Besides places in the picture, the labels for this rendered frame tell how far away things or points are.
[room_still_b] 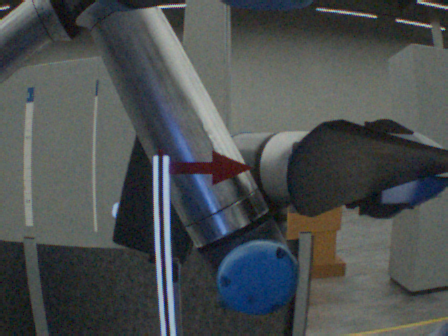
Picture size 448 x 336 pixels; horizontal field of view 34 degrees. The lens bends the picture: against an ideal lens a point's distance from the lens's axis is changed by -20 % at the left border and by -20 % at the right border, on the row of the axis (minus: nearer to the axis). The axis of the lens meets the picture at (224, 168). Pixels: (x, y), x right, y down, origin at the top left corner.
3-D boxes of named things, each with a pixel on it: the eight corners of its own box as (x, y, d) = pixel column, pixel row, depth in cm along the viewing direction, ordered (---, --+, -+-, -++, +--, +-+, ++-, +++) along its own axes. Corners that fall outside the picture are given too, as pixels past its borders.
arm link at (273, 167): (263, 126, 88) (256, 210, 88) (294, 126, 85) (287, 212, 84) (315, 137, 93) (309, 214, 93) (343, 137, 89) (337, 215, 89)
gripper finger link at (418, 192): (469, 181, 73) (413, 175, 80) (444, 176, 69) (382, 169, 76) (465, 211, 73) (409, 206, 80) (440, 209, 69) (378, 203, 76)
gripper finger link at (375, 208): (421, 172, 74) (364, 167, 80) (412, 171, 73) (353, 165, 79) (415, 221, 74) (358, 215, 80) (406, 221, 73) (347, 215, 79)
